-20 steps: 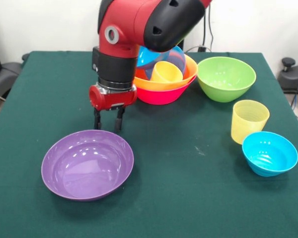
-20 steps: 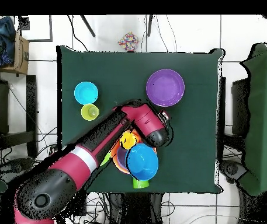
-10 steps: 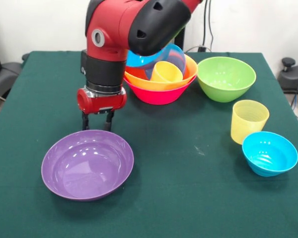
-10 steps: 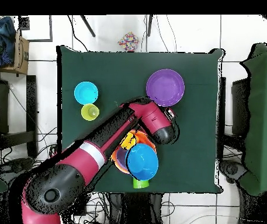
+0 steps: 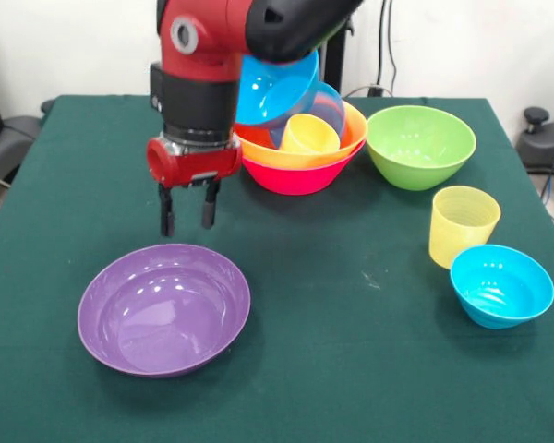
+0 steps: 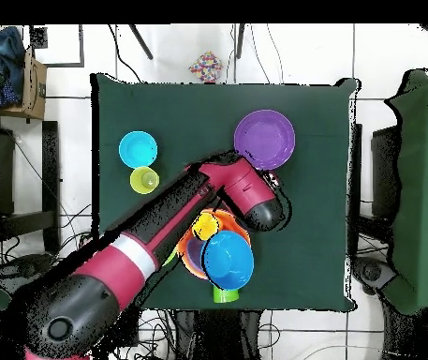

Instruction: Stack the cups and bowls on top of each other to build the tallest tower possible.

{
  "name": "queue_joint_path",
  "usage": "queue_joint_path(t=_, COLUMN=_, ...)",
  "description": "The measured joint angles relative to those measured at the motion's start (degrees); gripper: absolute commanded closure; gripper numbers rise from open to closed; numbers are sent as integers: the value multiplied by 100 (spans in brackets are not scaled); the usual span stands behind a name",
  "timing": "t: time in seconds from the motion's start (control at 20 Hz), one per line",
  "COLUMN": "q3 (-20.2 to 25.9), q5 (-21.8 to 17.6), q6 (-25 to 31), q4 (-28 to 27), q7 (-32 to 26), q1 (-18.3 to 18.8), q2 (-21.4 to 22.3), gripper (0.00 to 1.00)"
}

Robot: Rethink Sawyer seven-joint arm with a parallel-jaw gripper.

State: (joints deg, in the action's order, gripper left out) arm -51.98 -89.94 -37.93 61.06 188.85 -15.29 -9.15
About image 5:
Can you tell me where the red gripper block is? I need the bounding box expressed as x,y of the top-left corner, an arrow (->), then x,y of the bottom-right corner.
146,137 -> 244,238

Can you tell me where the purple plastic bowl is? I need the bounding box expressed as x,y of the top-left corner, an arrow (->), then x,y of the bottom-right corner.
77,244 -> 252,379

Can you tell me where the large pink plastic bowl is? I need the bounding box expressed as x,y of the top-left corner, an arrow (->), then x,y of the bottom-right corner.
241,138 -> 367,197

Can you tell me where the large blue plastic bowl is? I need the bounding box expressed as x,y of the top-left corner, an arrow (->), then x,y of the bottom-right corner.
235,48 -> 321,127

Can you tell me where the yellow-orange plastic cup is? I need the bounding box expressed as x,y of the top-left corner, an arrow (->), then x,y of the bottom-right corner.
279,114 -> 342,156

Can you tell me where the translucent blue ribbed bowl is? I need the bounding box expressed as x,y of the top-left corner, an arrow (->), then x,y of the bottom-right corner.
267,81 -> 347,150

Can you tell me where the large orange plastic bowl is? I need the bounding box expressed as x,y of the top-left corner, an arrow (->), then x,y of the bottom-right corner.
234,100 -> 369,170

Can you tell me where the translucent yellow plastic cup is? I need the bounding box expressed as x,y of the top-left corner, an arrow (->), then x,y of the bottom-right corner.
428,185 -> 502,270

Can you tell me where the dark green tablecloth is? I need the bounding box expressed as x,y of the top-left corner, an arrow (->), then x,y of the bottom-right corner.
0,94 -> 554,443

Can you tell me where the black office chair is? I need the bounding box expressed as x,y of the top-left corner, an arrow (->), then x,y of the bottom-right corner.
0,99 -> 56,188

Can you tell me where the green plastic bowl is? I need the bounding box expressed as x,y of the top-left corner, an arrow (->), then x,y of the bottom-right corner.
366,104 -> 477,192

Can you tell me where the small cyan plastic bowl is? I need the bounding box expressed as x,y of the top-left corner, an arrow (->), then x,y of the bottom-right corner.
449,244 -> 554,330

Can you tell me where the black swivel chair base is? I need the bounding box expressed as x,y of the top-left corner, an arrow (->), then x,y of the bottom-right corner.
516,106 -> 554,207

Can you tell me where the black hanging cable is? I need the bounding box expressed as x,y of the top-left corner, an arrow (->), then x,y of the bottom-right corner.
343,0 -> 399,98

